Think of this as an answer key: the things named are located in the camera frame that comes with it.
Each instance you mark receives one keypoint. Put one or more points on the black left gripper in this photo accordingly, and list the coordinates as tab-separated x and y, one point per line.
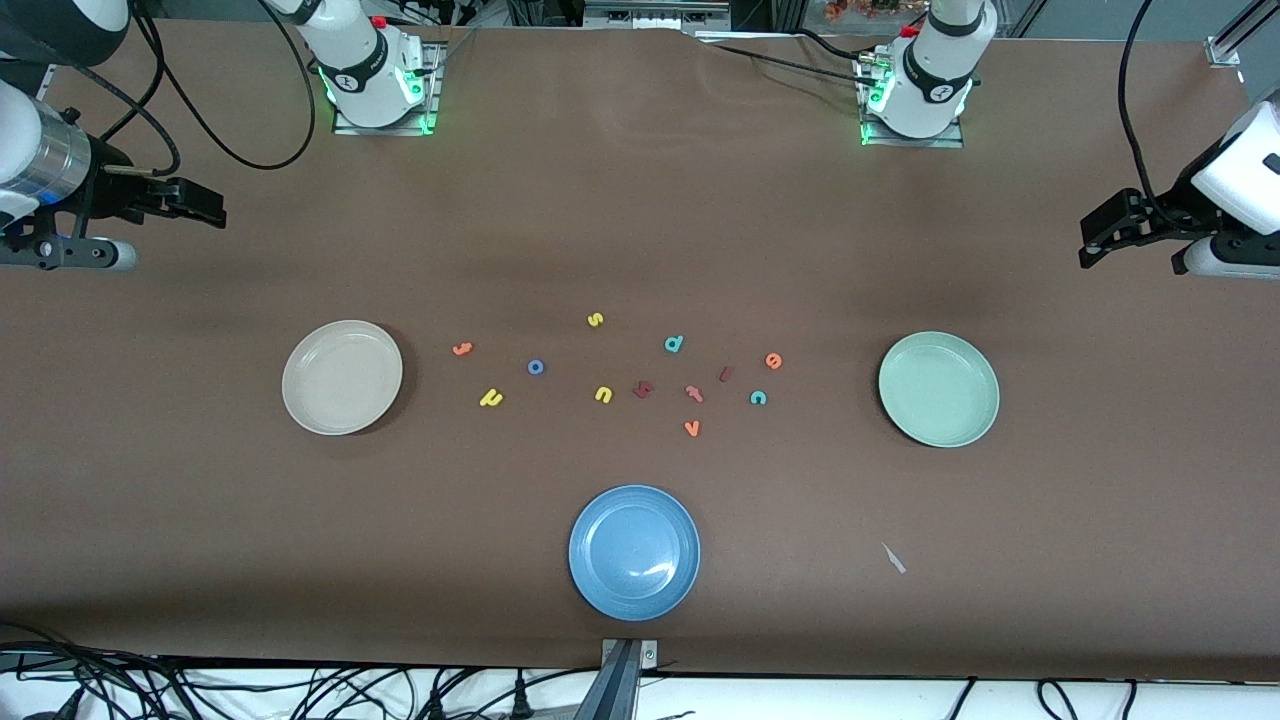
1168	218

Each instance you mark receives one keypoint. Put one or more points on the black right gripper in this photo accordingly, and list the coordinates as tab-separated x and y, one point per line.
112	190

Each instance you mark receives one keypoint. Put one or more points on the yellow foam letter n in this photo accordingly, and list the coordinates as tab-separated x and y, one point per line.
488	402

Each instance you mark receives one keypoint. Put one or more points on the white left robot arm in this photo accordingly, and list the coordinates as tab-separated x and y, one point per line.
935	70

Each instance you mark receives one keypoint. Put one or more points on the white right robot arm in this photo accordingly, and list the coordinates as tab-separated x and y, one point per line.
360	60

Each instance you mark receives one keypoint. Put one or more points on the beige brown plate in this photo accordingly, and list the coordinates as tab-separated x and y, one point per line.
342	377

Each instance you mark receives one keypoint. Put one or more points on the green plate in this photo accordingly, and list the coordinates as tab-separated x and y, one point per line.
938	390

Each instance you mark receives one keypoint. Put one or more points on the orange decoration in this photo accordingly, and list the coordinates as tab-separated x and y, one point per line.
860	8

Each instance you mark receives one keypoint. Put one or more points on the white paper scrap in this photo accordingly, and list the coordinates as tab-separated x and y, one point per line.
893	558

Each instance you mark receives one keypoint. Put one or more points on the grey metal device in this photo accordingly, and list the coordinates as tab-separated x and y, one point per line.
650	15

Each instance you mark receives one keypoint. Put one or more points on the blue plate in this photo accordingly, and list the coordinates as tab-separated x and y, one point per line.
633	552

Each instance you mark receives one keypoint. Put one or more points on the aluminium frame profile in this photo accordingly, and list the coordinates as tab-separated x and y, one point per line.
1222	48

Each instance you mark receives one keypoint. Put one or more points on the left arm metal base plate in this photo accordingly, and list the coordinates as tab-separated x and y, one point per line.
915	142

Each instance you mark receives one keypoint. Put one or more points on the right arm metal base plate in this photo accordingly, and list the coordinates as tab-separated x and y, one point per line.
436	90

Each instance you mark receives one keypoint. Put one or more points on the metal clamp bracket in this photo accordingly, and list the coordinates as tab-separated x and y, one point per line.
650	655

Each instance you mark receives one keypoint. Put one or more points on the grey camera mount pole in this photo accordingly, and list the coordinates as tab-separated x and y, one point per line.
615	690

